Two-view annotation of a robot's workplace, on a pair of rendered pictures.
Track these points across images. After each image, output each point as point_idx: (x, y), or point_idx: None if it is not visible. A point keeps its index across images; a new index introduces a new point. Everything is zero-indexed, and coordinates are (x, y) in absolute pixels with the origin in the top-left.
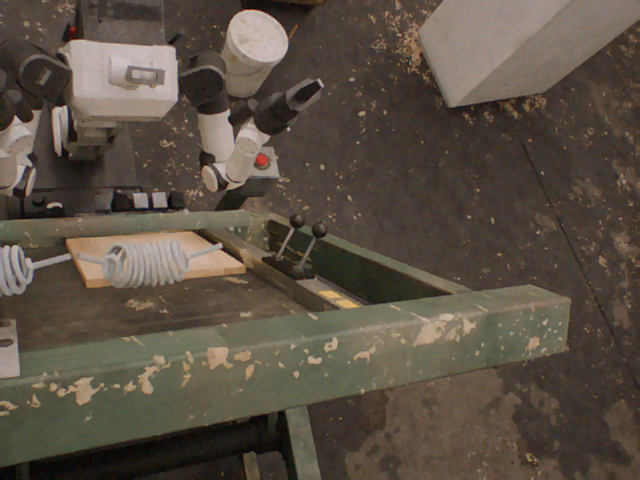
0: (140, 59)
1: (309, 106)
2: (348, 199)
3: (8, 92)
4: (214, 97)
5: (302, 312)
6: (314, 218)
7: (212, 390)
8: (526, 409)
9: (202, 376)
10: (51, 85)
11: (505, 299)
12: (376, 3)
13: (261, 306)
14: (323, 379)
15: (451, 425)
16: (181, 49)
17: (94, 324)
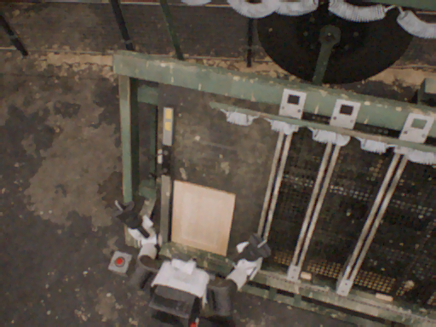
0: (174, 280)
1: None
2: (48, 285)
3: (242, 258)
4: (146, 257)
5: (178, 129)
6: (77, 281)
7: (240, 74)
8: (41, 146)
9: (242, 76)
10: (217, 281)
11: (134, 65)
12: None
13: (188, 142)
14: (209, 67)
15: (83, 157)
16: None
17: (245, 157)
